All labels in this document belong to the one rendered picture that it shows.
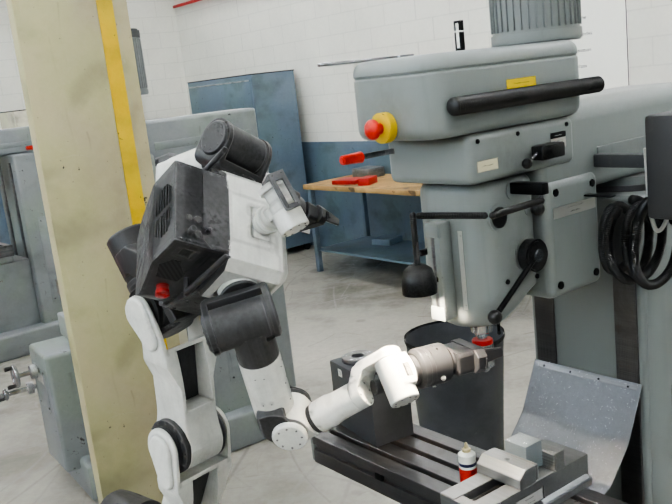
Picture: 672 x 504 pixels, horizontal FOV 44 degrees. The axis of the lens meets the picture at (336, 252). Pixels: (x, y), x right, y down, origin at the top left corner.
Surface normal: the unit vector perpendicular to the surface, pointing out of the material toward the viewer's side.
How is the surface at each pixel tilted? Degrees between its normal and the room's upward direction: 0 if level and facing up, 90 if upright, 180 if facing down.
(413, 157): 90
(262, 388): 110
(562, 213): 90
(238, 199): 59
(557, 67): 90
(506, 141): 90
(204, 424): 82
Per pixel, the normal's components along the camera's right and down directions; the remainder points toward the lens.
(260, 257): 0.59, -0.46
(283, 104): 0.62, 0.10
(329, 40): -0.78, 0.22
